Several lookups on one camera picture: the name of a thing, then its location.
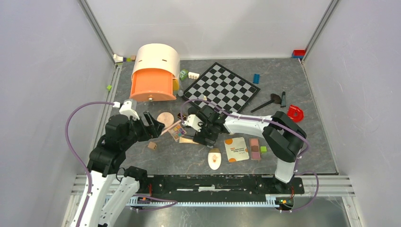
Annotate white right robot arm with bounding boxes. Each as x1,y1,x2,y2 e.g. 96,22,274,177
185,105,309,193

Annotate black mounting rail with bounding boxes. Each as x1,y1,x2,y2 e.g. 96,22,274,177
137,175,305,202

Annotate white lego brick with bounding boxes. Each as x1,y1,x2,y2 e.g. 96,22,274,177
188,72,200,80

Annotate black grey chessboard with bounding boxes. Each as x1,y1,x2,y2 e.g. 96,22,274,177
182,62,261,113

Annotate pink brown blush palette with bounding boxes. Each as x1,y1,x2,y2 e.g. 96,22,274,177
249,138,261,160

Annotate wooden handle makeup brush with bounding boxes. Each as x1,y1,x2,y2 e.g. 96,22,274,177
179,137,199,145

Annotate white orange sachet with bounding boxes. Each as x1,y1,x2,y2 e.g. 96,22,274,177
224,137,250,163

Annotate green toy block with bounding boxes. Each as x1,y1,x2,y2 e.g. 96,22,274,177
179,69,189,81

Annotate red blue bricks corner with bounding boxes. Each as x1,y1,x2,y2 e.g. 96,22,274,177
291,49,306,59

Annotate black tube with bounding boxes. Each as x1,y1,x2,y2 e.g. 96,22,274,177
280,91,287,108

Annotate round pink compact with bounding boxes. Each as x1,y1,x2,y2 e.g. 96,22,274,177
157,112,174,129

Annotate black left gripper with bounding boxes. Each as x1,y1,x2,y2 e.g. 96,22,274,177
121,110,165,148

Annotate black round cap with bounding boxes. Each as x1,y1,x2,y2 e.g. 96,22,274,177
187,106,198,115

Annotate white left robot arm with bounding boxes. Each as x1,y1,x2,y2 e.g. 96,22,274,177
71,112,165,227

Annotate small wooden cube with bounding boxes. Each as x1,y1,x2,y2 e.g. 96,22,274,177
148,141,157,150

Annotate red letter D toy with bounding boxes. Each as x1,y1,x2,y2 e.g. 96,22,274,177
287,105,304,122

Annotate white round drawer organizer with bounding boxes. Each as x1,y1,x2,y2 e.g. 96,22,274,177
132,44,180,92

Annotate blue lego brick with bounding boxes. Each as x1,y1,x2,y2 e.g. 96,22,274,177
253,74,260,84

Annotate small green cube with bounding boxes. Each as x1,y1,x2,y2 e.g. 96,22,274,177
260,146,267,153

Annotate pink lip pencil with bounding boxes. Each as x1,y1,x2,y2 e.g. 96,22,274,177
160,120,182,135

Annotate colourful eyeshadow palette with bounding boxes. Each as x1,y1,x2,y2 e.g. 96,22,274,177
168,123,186,142

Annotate black fan brush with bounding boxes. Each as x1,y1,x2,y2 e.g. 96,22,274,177
251,93,282,113

